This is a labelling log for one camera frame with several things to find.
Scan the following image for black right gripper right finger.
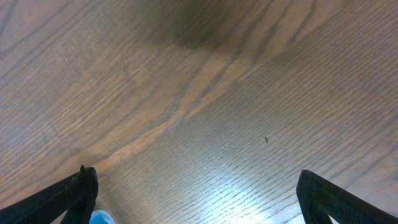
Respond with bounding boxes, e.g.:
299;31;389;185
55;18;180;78
296;170;397;224

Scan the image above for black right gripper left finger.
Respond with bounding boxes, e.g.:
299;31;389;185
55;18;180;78
1;166;99;224

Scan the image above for clear plastic container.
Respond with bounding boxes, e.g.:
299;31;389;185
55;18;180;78
89;210;116;224

